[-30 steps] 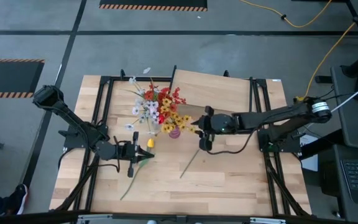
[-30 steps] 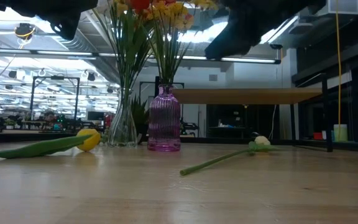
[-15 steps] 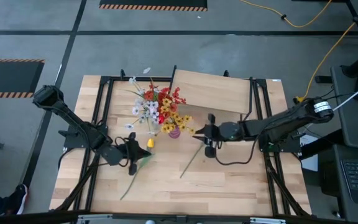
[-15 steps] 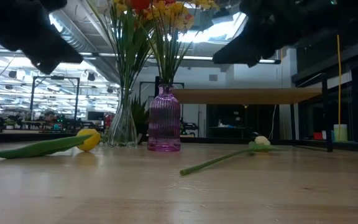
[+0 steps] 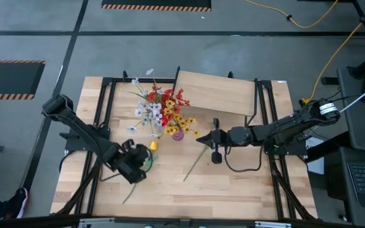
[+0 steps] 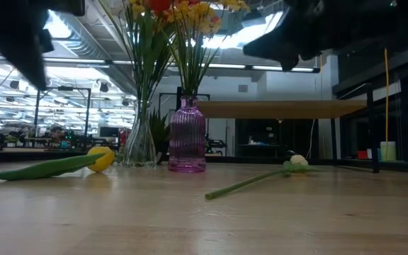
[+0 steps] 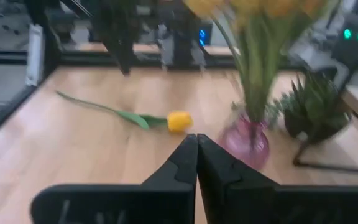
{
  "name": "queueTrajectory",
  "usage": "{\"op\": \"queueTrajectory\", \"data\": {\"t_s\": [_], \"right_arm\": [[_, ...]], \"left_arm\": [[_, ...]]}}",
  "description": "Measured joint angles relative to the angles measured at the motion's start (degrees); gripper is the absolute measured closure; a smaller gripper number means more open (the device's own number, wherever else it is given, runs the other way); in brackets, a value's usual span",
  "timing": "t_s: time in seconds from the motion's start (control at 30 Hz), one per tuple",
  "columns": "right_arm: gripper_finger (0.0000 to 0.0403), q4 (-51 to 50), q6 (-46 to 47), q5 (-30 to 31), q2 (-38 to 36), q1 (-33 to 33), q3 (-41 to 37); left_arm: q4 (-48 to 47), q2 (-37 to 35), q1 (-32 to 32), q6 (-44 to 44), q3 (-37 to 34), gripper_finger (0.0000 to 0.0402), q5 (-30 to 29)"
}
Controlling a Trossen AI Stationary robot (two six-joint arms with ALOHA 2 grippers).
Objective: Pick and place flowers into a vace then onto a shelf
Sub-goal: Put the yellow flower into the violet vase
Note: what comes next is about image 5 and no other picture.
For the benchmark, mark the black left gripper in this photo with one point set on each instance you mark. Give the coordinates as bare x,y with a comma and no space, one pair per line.
135,172

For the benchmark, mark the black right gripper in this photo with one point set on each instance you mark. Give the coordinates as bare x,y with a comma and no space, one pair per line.
223,137

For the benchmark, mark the peach white artificial tulip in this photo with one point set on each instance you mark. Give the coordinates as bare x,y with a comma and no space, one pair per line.
195,164

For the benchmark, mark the pink ribbed glass vase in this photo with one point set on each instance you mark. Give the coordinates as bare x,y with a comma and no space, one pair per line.
178,136

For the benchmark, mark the yellow artificial tulip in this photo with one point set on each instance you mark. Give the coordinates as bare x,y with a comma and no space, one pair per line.
153,145

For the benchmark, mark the red artificial tulip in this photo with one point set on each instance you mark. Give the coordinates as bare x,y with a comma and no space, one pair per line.
164,121

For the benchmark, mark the yellow artificial flower bunch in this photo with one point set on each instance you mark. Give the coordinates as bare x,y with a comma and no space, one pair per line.
170,111

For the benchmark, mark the white artificial flower bunch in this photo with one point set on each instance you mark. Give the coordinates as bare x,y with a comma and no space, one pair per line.
138,112

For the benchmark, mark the red artificial flower bunch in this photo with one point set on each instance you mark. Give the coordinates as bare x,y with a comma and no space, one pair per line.
152,96

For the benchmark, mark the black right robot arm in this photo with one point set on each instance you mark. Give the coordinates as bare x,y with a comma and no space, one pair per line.
280,130

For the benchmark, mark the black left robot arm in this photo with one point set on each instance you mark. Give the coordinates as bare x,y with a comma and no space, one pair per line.
84,133

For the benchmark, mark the wooden shelf riser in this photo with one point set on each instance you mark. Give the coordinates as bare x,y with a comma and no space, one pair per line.
220,92

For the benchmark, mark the clear glass vase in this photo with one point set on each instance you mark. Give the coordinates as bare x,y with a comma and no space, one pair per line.
159,128

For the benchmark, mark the white paper sheet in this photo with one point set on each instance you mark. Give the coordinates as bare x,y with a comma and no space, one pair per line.
314,161

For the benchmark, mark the person's foot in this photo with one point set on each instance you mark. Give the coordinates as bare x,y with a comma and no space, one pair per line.
19,202

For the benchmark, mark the dark grey desk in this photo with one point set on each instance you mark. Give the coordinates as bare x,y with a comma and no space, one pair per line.
356,133
334,190

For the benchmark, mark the black mat hazard stripes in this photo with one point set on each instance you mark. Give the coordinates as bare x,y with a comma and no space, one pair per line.
8,77

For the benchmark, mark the black aluminium table frame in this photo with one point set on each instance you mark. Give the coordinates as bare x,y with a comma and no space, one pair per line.
144,80

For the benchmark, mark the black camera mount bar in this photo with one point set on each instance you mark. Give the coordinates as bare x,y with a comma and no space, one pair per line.
27,221

